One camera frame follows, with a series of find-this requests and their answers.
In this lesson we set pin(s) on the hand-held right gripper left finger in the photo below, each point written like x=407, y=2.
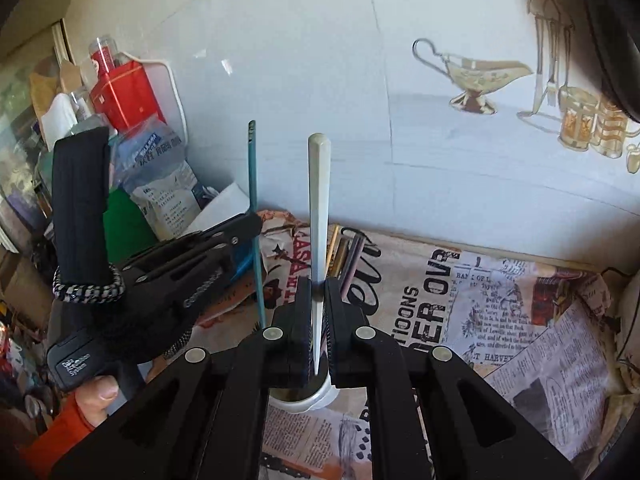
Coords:
x=300, y=320

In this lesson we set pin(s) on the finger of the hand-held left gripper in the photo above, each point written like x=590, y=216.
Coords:
x=235, y=227
x=241, y=262

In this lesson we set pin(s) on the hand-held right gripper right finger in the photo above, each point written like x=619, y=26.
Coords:
x=334, y=330

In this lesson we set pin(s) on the teal chopstick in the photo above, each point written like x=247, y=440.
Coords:
x=255, y=210

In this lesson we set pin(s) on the pink chopstick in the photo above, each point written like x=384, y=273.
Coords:
x=354, y=265

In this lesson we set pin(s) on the gold metal chopstick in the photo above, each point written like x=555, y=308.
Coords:
x=331, y=255
x=342, y=260

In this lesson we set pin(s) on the white cup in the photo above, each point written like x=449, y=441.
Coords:
x=320, y=401

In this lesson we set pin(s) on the person's left forearm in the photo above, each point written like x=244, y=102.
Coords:
x=55, y=445

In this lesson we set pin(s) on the person's left hand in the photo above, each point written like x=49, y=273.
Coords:
x=100, y=400

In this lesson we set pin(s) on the green box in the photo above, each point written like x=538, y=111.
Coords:
x=125, y=225

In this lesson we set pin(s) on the blue white bag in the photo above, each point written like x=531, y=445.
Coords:
x=160, y=185

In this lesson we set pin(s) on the newspaper print tablecloth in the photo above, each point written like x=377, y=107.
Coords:
x=450, y=310

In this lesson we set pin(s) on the red tin box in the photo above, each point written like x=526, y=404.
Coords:
x=125, y=95

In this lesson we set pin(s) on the red tube container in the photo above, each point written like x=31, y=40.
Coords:
x=102, y=57

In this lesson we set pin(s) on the black frying pan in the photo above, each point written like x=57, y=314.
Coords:
x=615, y=35

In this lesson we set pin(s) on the tableware wall sticker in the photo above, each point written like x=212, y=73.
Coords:
x=480, y=75

